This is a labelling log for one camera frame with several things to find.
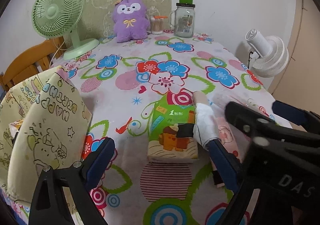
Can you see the purple plush toy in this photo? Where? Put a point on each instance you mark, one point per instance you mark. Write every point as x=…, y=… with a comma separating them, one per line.
x=130, y=21

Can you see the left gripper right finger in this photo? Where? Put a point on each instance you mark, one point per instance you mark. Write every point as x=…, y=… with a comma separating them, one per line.
x=237, y=206

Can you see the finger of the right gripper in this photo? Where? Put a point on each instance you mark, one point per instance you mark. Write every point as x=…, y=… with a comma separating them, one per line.
x=250, y=124
x=300, y=117

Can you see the green desk fan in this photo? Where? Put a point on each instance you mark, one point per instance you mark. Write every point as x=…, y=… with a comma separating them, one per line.
x=56, y=18

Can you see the floral tablecloth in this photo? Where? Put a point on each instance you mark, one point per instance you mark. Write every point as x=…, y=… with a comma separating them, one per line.
x=137, y=93

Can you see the beige white roll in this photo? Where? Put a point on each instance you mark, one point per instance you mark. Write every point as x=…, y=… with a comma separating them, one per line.
x=205, y=127

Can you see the beige door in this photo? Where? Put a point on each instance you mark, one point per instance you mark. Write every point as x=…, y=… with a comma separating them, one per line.
x=298, y=84

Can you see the white standing fan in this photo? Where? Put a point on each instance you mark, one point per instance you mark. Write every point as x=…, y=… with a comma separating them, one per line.
x=268, y=56

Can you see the toothpick jar orange lid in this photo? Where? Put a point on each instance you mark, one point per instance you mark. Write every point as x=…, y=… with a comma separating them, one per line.
x=157, y=24

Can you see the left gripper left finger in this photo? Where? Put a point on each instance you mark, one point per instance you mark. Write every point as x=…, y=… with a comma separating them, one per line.
x=49, y=205

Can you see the glass jar green lid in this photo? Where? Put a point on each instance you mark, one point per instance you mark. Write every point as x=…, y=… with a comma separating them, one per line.
x=182, y=19

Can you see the yellow patterned storage box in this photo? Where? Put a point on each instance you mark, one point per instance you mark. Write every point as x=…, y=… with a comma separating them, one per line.
x=44, y=122

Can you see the green tissue pack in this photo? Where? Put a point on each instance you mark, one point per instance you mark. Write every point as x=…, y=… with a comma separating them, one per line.
x=171, y=138

